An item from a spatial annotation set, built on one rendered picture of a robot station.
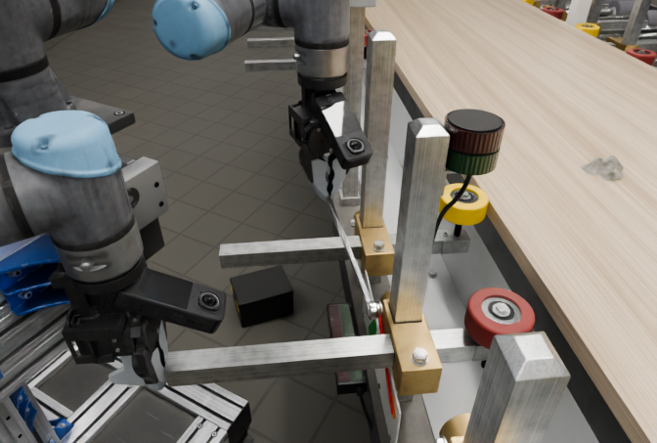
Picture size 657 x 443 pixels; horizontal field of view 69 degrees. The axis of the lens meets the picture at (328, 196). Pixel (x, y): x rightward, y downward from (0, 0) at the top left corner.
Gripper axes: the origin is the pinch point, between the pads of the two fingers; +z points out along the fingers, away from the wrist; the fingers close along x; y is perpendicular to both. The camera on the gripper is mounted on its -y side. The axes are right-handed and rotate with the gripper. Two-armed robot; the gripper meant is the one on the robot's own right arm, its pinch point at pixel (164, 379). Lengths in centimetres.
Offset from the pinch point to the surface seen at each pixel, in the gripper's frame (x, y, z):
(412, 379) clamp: 5.0, -30.2, -2.6
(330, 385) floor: -53, -27, 83
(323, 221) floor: -140, -32, 83
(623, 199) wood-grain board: -22, -73, -7
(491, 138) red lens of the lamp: -1.1, -36.8, -31.3
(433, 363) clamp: 4.2, -32.8, -4.4
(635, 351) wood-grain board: 7, -55, -7
